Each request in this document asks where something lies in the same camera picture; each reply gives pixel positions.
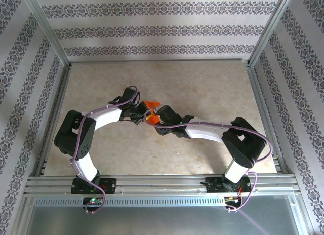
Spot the grey metal sheet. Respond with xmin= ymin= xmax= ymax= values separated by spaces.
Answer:
xmin=24 ymin=206 xmax=306 ymax=235

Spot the slotted metal strip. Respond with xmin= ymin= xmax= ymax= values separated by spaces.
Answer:
xmin=34 ymin=196 xmax=228 ymax=207

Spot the circuit board with green light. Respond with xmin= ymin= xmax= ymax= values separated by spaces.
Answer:
xmin=82 ymin=196 xmax=104 ymax=205

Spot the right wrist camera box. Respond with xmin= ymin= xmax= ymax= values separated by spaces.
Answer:
xmin=154 ymin=126 xmax=191 ymax=140

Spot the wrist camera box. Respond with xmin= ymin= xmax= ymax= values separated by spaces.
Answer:
xmin=154 ymin=126 xmax=191 ymax=140
xmin=108 ymin=86 xmax=140 ymax=107

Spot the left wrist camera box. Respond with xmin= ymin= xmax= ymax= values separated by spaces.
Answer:
xmin=108 ymin=86 xmax=140 ymax=107

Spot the aluminium table edge rail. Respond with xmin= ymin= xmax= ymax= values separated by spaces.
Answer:
xmin=69 ymin=58 xmax=250 ymax=64

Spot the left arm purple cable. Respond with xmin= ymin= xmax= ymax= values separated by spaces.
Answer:
xmin=71 ymin=85 xmax=141 ymax=215

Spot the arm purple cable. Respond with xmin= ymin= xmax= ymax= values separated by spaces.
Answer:
xmin=71 ymin=85 xmax=141 ymax=215
xmin=153 ymin=121 xmax=275 ymax=212

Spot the aluminium mounting rail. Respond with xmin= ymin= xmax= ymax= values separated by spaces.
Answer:
xmin=24 ymin=175 xmax=301 ymax=197

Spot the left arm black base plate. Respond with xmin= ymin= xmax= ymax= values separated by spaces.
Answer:
xmin=70 ymin=178 xmax=117 ymax=195

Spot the aluminium table side rail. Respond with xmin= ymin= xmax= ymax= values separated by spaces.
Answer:
xmin=248 ymin=65 xmax=291 ymax=176
xmin=34 ymin=65 xmax=73 ymax=177

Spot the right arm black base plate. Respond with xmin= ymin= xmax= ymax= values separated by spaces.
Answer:
xmin=206 ymin=177 xmax=252 ymax=194

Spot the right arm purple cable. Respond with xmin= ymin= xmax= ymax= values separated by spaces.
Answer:
xmin=153 ymin=121 xmax=275 ymax=212

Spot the aluminium frame post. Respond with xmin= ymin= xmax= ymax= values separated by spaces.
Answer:
xmin=248 ymin=0 xmax=297 ymax=67
xmin=21 ymin=0 xmax=71 ymax=68

